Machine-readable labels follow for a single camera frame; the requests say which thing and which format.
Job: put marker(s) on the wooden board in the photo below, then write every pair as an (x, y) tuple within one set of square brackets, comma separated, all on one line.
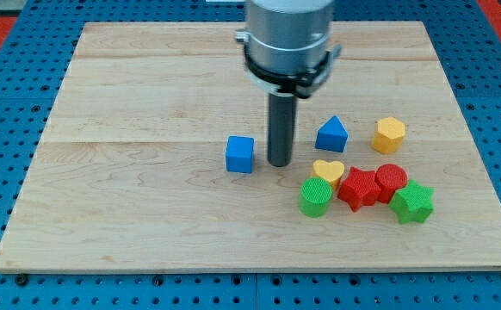
[(130, 173)]

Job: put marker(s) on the yellow hexagon block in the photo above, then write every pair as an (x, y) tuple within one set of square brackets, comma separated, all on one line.
[(388, 135)]

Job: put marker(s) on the blue cube block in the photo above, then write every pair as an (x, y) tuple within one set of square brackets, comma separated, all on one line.
[(239, 154)]

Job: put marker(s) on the red star block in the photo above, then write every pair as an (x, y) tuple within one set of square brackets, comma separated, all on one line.
[(359, 189)]

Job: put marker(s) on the red cylinder block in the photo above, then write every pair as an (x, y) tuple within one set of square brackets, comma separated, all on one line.
[(390, 178)]

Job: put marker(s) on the green star block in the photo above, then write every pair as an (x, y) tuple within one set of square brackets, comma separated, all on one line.
[(412, 203)]

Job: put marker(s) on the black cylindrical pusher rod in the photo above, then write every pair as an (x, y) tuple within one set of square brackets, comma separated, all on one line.
[(282, 111)]

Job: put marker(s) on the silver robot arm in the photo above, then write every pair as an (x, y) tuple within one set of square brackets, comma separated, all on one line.
[(286, 54)]

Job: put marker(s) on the yellow heart block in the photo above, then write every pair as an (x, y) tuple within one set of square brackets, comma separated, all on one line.
[(331, 172)]

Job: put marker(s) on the green cylinder block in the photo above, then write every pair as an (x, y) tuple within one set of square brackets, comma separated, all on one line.
[(315, 196)]

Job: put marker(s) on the blue triangle block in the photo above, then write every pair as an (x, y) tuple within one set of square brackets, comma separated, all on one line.
[(332, 136)]

